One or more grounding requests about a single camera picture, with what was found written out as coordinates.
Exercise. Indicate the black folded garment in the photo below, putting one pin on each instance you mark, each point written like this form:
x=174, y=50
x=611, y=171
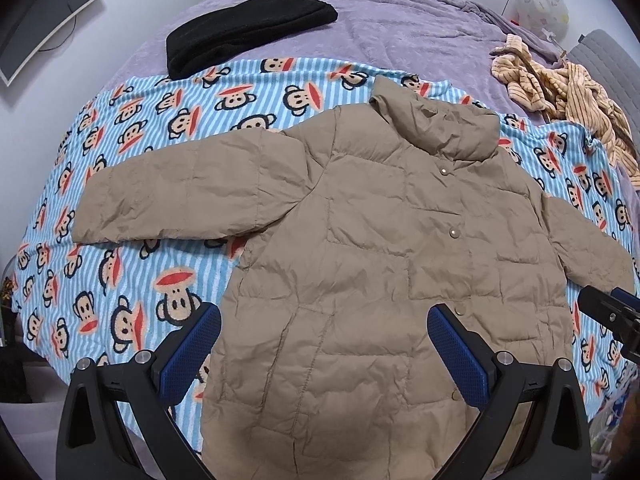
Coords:
x=216, y=37

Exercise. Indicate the grey padded headboard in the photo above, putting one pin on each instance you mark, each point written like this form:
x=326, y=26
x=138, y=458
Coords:
x=610, y=65

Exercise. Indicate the beige puffer jacket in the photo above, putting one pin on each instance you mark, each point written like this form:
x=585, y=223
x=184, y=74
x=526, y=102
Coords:
x=357, y=221

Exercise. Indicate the purple bed cover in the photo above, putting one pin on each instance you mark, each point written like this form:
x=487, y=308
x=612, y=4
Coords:
x=434, y=39

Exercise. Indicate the striped beige garment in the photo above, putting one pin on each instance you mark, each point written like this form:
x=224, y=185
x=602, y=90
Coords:
x=566, y=93

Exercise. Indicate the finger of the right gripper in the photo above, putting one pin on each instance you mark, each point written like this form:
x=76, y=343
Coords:
x=622, y=321
x=627, y=298

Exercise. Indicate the blue monkey print blanket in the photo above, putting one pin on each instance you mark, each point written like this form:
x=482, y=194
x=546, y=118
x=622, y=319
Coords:
x=110, y=300

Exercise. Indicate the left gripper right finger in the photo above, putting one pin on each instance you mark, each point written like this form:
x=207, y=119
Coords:
x=554, y=442

